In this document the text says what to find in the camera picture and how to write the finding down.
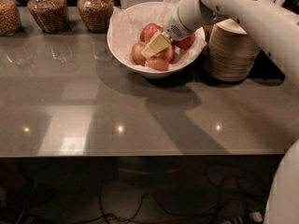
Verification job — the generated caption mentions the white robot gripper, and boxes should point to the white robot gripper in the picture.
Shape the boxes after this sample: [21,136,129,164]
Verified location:
[141,0,225,58]

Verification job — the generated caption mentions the large red top apple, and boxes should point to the large red top apple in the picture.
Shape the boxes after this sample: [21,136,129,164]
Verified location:
[140,23,164,43]

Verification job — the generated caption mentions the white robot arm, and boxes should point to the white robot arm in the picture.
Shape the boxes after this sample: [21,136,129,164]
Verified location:
[163,0,299,224]

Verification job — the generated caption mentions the yellow-red apple middle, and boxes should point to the yellow-red apple middle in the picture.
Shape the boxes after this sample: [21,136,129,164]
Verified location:
[161,44,175,62]

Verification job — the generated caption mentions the yellow-red apple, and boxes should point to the yellow-red apple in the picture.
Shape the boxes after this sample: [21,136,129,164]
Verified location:
[161,44,175,62]
[131,42,146,66]

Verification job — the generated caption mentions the orange-red apple front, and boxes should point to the orange-red apple front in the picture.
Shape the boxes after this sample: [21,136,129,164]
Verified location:
[147,56,169,72]

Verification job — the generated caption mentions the yellow-red apple left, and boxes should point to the yellow-red apple left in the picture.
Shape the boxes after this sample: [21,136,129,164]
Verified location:
[131,42,146,66]

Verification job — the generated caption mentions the red apple right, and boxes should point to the red apple right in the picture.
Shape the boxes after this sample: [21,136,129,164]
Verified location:
[173,34,195,49]

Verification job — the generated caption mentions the white ceramic bowl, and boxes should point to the white ceramic bowl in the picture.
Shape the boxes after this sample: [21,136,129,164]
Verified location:
[107,1,206,79]

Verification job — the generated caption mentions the white tissue paper liner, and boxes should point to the white tissue paper liner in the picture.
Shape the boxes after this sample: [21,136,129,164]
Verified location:
[108,0,207,73]

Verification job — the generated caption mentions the right glass cereal jar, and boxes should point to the right glass cereal jar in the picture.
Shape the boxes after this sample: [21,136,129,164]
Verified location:
[77,0,114,34]

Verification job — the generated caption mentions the glass cereal jar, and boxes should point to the glass cereal jar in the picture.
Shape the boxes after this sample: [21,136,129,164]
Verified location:
[77,0,114,34]
[27,0,69,34]
[0,0,21,35]

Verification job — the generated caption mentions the front stack of paper bowls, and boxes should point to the front stack of paper bowls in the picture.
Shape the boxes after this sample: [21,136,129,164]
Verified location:
[205,19,261,82]

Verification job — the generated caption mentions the middle glass cereal jar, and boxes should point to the middle glass cereal jar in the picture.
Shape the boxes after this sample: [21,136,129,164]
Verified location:
[27,0,69,34]

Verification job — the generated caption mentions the left glass cereal jar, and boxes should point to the left glass cereal jar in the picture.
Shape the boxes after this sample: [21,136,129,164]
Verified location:
[0,0,21,35]

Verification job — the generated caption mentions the white power plug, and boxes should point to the white power plug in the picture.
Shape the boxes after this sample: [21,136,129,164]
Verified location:
[249,212,263,224]

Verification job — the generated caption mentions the black cables under table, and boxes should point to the black cables under table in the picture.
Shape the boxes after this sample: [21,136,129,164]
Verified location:
[15,159,272,224]

